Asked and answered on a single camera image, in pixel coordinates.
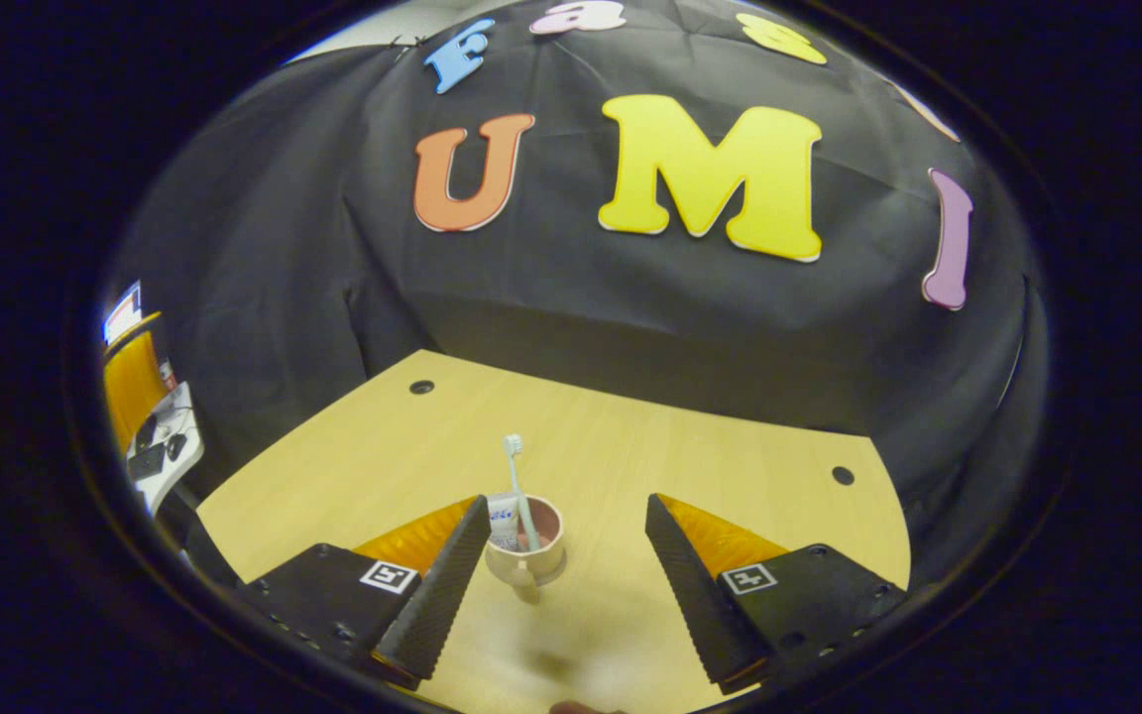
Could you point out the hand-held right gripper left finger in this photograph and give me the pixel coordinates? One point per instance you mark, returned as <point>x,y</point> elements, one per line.
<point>442,595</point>

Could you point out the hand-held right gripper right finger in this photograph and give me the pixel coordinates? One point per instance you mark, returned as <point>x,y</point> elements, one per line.
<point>695,595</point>

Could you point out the white toothbrush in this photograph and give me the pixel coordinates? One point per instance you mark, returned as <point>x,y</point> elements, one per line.
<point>516,486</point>

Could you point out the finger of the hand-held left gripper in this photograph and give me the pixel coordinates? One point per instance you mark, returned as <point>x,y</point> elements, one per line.
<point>130,387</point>

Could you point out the black backdrop cloth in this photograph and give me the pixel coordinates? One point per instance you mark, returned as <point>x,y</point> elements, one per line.
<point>551,297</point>

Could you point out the white side table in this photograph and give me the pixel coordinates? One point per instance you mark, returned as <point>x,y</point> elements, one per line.
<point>186,416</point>

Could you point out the beige cup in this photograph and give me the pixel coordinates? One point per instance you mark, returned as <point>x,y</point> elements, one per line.
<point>531,568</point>

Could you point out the white toothpaste tube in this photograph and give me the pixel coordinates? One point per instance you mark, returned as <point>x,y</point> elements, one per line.
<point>503,521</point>

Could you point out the wooden desktop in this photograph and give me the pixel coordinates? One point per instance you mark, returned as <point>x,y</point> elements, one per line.
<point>650,436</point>

